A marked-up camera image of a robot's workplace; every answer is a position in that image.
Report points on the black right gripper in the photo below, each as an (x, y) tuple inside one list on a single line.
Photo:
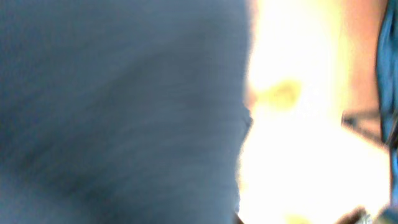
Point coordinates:
[(363, 123)]

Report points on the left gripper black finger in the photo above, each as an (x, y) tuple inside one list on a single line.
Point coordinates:
[(358, 215)]

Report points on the dark blue denim shorts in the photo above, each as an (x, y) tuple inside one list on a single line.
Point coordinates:
[(121, 111)]

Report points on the crumpled blue garment pile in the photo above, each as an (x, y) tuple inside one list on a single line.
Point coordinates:
[(386, 73)]

